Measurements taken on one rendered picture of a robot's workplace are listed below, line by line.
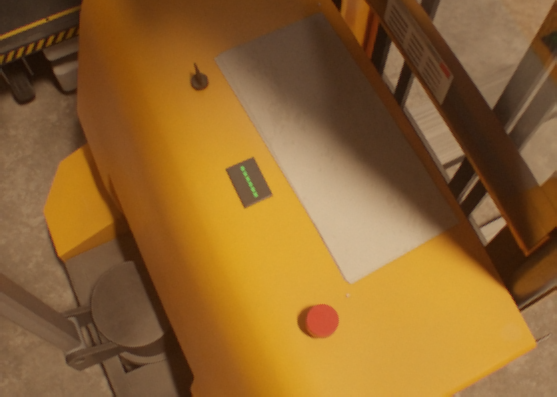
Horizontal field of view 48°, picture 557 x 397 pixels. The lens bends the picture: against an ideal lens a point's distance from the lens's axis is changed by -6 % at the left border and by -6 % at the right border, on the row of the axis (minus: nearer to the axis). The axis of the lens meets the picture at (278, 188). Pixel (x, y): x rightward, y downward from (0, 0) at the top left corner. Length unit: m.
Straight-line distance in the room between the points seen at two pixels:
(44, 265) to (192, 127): 1.03
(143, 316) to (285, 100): 0.56
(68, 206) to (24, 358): 0.49
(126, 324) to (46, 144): 0.83
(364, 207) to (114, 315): 0.62
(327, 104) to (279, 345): 0.33
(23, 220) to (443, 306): 1.34
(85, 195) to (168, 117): 0.59
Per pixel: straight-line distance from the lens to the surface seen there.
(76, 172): 1.51
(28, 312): 1.07
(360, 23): 1.34
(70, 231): 1.49
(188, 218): 0.88
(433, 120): 1.86
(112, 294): 1.32
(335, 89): 0.93
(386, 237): 0.85
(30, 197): 1.94
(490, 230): 1.78
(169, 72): 0.95
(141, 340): 1.29
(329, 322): 0.78
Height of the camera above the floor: 1.69
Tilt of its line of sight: 68 degrees down
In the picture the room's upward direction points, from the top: 1 degrees clockwise
